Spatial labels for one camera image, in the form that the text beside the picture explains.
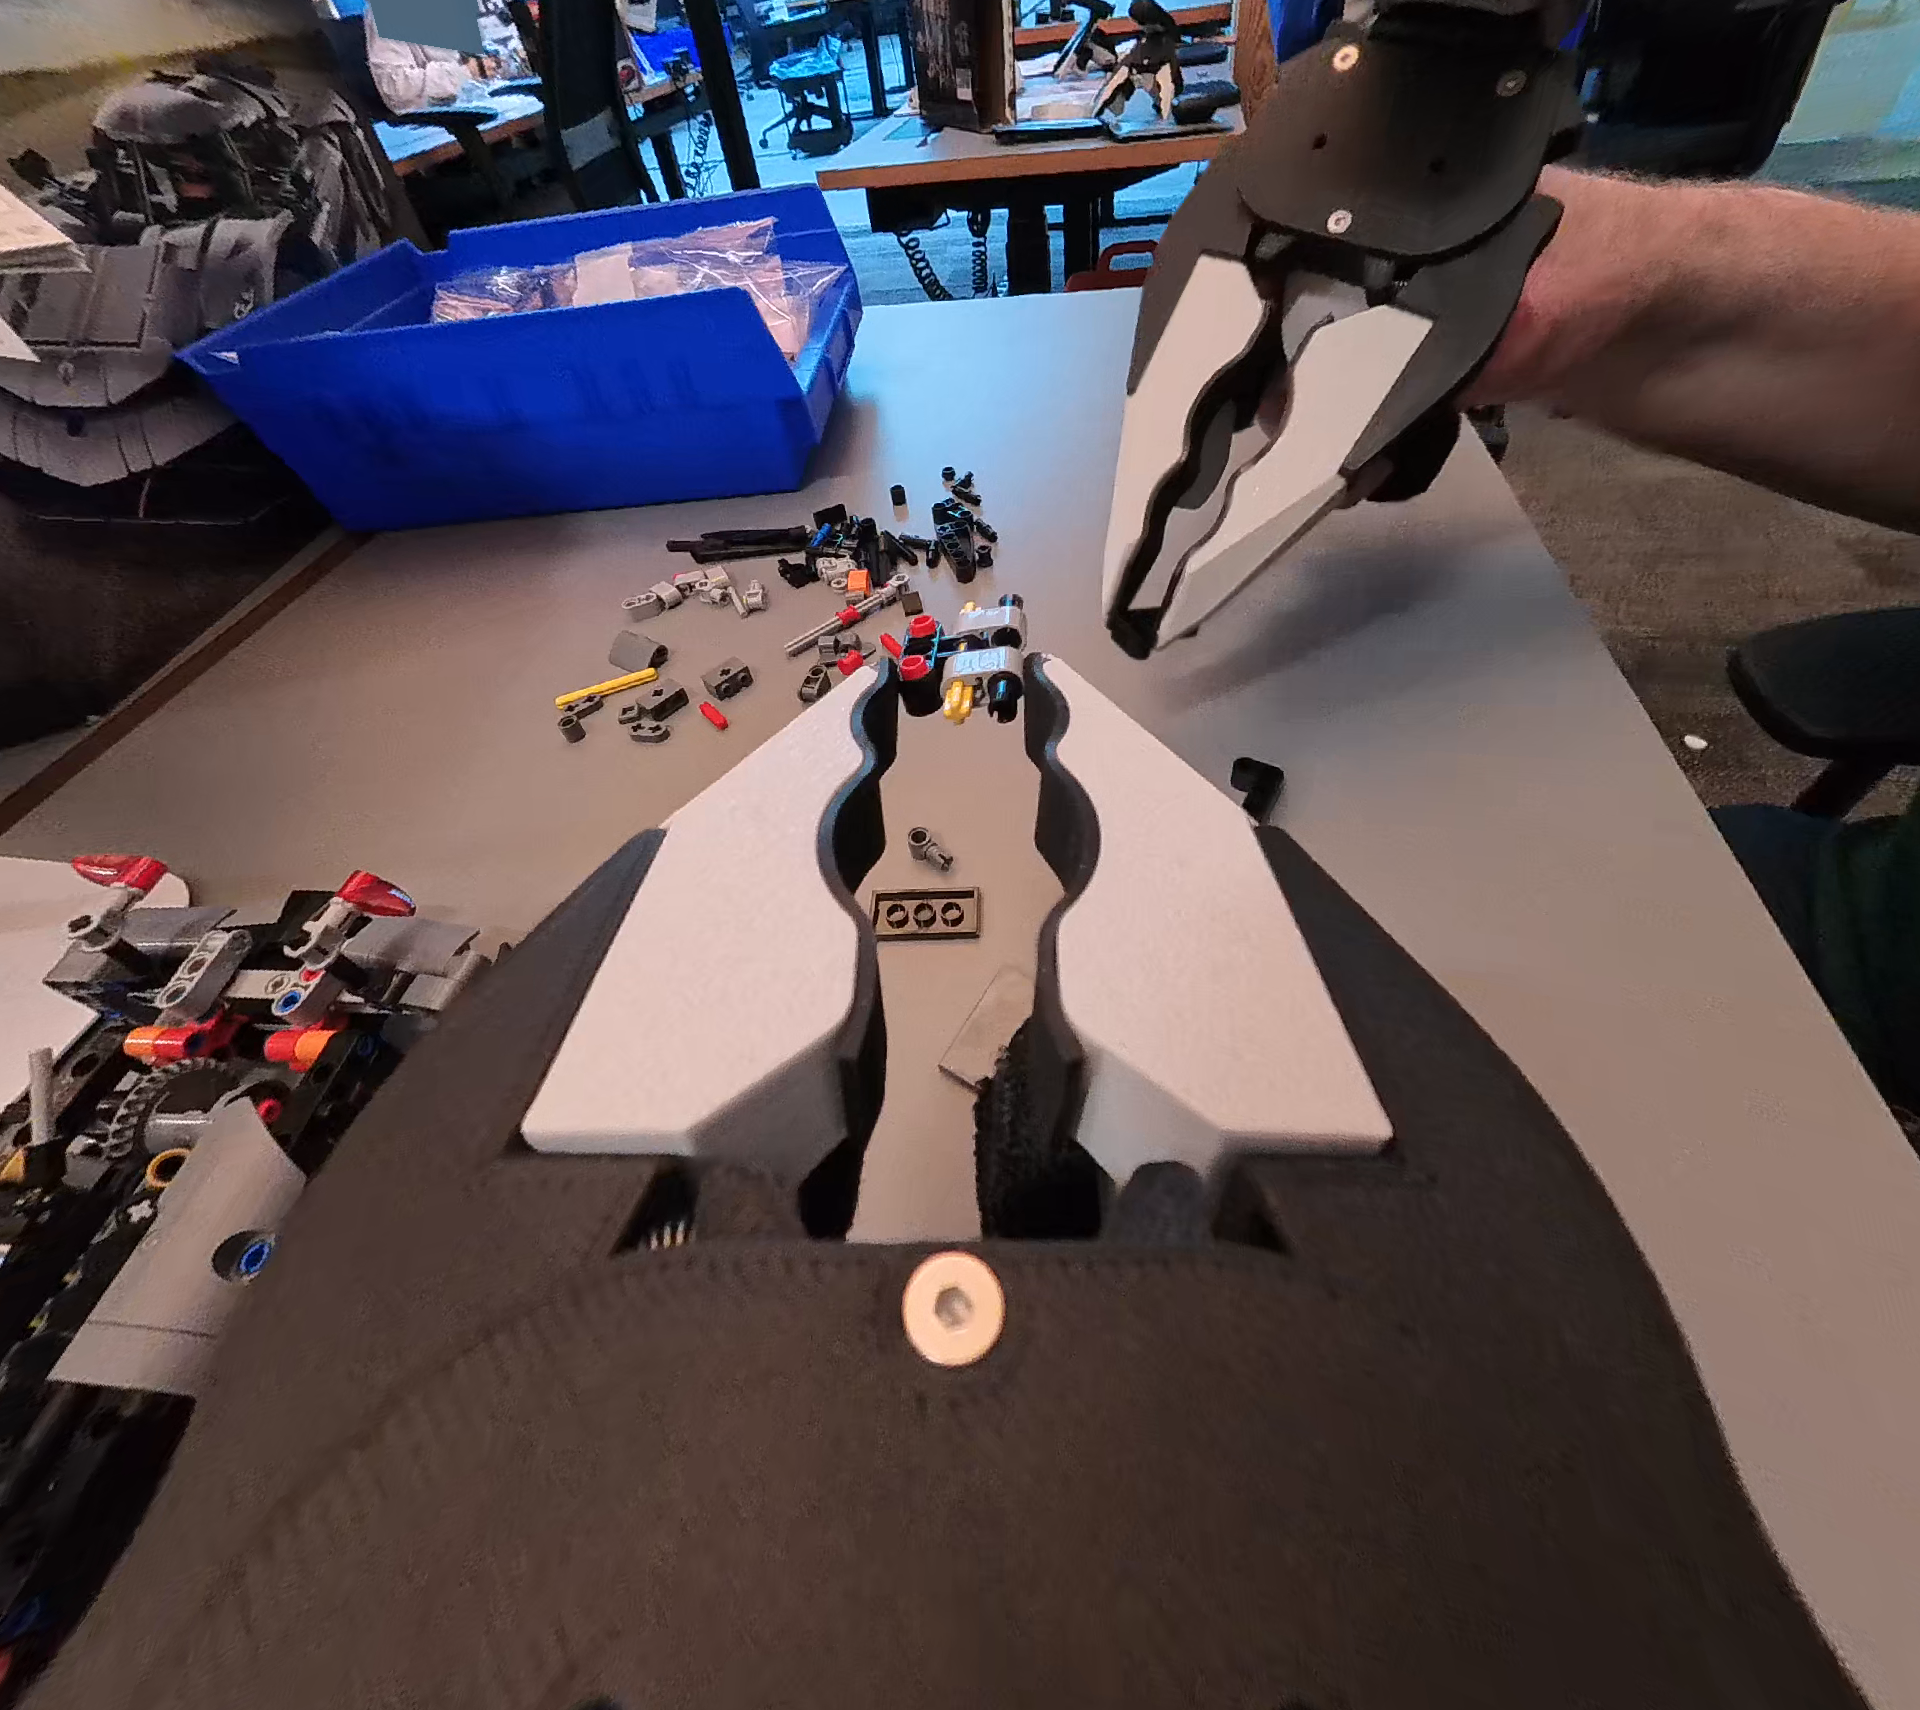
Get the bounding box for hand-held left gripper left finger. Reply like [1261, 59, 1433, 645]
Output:
[519, 661, 902, 1202]

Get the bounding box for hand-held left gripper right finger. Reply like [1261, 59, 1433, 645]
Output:
[1023, 654, 1395, 1198]

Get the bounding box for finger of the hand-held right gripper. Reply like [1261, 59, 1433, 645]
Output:
[1151, 311, 1446, 652]
[1097, 247, 1289, 662]

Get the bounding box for black lego subassembly red pins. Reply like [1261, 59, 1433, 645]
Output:
[882, 597, 1039, 726]

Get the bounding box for person's right forearm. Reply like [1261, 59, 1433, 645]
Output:
[1461, 164, 1920, 530]

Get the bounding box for dark brown lego plate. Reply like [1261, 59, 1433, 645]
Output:
[870, 884, 985, 944]

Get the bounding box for scattered loose lego pieces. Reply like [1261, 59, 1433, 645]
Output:
[554, 464, 1004, 751]

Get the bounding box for partly built lego car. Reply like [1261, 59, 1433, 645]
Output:
[0, 853, 498, 1652]

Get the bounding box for printed lego set box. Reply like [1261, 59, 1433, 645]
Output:
[0, 0, 439, 752]

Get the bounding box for wooden top desk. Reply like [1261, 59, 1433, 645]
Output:
[815, 113, 1247, 297]

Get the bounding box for dark printed box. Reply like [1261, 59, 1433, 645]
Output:
[903, 0, 1023, 136]

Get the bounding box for clear plastic parts bags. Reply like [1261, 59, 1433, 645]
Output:
[431, 217, 845, 366]

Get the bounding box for blue plastic parts bin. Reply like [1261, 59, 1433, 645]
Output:
[176, 182, 863, 535]

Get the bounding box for white paper bag yellow label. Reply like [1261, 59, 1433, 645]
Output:
[0, 186, 95, 277]

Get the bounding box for black coiled cable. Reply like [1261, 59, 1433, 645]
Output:
[895, 207, 996, 307]

